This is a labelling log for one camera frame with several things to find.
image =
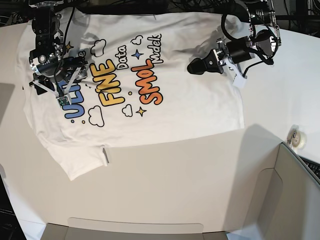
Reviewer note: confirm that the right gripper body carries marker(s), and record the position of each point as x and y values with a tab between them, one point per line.
50	75

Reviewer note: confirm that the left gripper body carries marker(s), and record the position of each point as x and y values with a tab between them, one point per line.
229	54

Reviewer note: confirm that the white printed t-shirt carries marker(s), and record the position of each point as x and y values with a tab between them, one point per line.
138	90

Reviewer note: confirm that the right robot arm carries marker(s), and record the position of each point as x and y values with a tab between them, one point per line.
50	41

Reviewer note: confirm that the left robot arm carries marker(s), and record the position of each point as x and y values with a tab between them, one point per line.
264	39

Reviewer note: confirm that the clear tape roll dispenser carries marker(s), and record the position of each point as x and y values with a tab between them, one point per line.
296	138

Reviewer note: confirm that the black keyboard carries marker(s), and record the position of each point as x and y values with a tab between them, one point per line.
312	167

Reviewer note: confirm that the grey cardboard box right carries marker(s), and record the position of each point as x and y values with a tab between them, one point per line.
291	206

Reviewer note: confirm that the grey cardboard box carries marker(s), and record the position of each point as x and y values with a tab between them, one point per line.
291	206
89	229

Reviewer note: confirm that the grey cardboard box bottom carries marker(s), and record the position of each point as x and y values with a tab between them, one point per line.
89	229

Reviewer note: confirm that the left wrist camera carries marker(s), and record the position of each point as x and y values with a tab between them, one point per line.
239	81

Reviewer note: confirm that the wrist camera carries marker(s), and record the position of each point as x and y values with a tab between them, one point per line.
63	100
239	81

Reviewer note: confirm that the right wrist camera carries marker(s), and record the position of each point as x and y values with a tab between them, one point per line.
63	100

